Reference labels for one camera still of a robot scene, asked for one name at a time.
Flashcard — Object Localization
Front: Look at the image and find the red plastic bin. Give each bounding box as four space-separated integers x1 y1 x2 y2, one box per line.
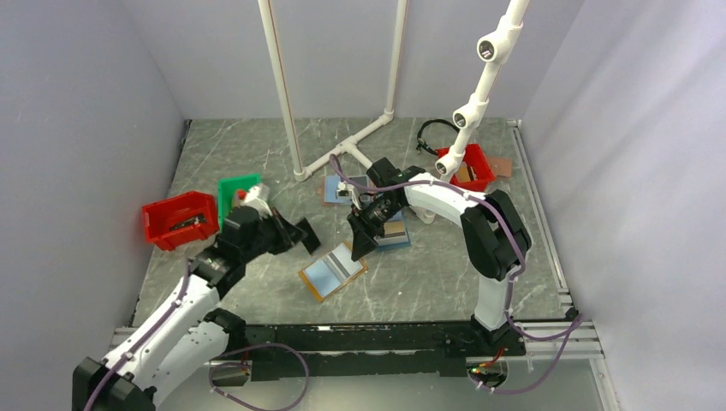
141 191 220 251
435 144 496 192

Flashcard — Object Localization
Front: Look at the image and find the green plastic bin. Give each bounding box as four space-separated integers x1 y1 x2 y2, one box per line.
217 174 261 229

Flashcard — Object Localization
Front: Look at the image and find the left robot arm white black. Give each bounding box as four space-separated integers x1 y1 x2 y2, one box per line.
71 206 320 410

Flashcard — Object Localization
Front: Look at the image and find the right red plastic bin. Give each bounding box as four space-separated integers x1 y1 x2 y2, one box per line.
435 144 496 192

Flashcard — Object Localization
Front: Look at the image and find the black cable loop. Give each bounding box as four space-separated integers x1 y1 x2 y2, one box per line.
416 119 461 157

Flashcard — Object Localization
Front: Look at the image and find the left red plastic bin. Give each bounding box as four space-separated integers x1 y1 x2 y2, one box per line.
141 191 220 251

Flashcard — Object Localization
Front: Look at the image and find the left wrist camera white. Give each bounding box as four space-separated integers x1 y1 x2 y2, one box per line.
232 182 271 217

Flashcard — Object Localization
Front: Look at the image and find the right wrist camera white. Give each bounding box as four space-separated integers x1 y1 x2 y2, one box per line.
335 181 355 201

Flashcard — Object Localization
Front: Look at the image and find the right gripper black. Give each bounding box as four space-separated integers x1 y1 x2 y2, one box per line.
347 195 404 262

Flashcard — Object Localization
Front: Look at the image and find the dark grey credit card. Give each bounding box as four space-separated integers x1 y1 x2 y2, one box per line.
295 218 321 255

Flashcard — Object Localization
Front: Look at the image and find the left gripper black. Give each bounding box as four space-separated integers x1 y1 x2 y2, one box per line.
241 206 306 263

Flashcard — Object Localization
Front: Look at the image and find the blue open card holder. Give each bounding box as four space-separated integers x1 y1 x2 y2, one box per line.
376 211 411 250

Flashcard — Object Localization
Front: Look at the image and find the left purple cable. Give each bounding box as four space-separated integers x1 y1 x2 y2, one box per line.
81 258 310 411

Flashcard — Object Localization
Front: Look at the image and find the orange card holder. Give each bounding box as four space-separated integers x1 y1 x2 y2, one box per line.
298 253 368 302

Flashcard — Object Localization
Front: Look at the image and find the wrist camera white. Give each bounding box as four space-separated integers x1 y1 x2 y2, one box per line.
335 181 355 201
232 182 271 217

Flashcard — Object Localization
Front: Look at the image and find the brown flat card holder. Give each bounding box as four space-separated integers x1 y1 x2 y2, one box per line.
487 157 513 179

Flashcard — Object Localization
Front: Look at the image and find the white pvc pipe frame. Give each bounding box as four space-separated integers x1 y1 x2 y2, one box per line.
258 0 408 182

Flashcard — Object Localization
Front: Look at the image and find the grey striped credit card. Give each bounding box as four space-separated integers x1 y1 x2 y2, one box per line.
326 242 365 282

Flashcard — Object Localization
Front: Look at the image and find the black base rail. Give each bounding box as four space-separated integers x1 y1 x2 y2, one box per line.
215 319 526 382

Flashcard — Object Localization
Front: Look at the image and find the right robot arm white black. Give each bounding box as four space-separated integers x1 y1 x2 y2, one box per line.
347 158 532 355

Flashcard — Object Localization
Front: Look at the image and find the white pvc camera mast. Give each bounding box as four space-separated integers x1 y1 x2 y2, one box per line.
420 0 532 225

